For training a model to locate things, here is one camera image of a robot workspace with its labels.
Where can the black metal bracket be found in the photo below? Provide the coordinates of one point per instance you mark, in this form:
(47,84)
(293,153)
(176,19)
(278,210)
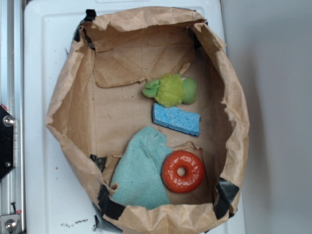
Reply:
(7,142)

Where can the green fuzzy plush toy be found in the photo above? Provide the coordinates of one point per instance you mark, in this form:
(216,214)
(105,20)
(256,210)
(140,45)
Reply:
(171,90)

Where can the white plastic tray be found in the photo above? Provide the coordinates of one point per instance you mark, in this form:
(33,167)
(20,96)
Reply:
(55,201)

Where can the blue sponge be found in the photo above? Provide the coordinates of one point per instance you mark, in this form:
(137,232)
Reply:
(176,119)

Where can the teal microfibre cloth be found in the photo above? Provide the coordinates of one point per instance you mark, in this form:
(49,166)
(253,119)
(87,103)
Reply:
(137,176)

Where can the orange toy donut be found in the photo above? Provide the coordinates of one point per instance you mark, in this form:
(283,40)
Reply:
(182,172)

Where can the aluminium frame rail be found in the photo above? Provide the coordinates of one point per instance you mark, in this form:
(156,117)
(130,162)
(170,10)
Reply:
(12,188)

